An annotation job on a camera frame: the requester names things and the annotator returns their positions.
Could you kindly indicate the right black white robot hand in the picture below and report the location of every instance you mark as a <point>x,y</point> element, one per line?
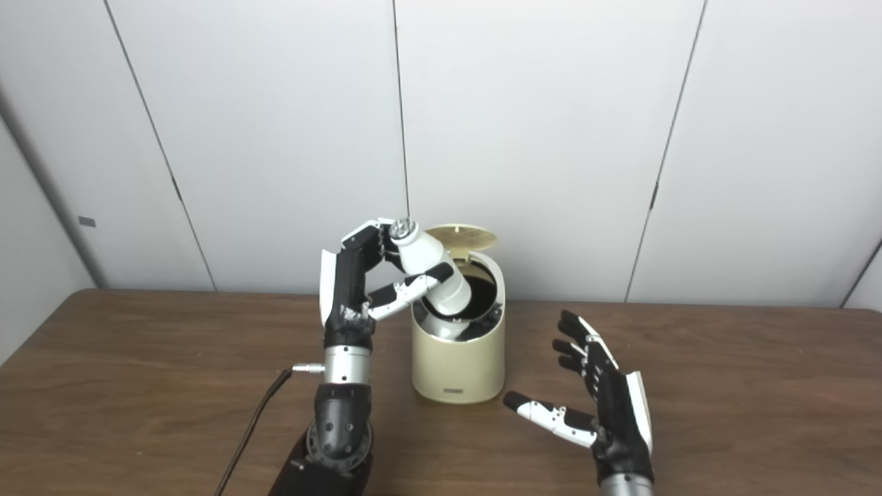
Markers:
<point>620,420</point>

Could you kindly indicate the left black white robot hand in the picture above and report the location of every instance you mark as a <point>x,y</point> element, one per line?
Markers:
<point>344,296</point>

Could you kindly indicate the small white plastic bottle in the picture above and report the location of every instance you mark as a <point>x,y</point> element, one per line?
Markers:
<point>451,297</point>

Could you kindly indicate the cream-colored bin body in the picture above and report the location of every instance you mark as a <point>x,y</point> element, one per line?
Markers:
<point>458,365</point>

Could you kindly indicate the round cream bin lid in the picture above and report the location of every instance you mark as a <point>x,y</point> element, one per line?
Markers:
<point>465,235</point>

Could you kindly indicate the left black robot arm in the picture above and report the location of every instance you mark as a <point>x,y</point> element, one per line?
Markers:
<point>341,420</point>

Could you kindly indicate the black bin liner bag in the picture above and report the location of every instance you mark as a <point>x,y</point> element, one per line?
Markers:
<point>486,293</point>

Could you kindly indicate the small grey wall plate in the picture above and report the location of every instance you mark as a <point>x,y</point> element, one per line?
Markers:
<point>87,221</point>

